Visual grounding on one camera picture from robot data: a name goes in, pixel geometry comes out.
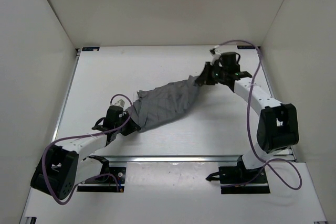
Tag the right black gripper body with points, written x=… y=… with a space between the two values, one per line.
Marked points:
x=213 y=74

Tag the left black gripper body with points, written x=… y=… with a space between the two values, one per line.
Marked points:
x=128 y=128

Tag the grey pleated skirt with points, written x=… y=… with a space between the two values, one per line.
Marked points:
x=165 y=104

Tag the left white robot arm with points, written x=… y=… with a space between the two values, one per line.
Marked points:
x=70 y=161

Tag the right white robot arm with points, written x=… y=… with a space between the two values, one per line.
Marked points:
x=277 y=127

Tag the right blue corner label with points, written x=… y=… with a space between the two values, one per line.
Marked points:
x=245 y=47

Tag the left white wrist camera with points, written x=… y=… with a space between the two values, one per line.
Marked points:
x=120 y=103

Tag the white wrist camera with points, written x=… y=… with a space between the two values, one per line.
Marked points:
x=120 y=103
x=215 y=54

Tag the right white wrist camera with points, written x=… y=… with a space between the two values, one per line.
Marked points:
x=215 y=54

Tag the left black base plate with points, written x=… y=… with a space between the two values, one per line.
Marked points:
x=107 y=184

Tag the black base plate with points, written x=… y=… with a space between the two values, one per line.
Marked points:
x=235 y=183
x=107 y=184

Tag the aluminium front table rail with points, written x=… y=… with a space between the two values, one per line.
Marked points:
x=172 y=159

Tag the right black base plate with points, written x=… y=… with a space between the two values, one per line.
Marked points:
x=235 y=183

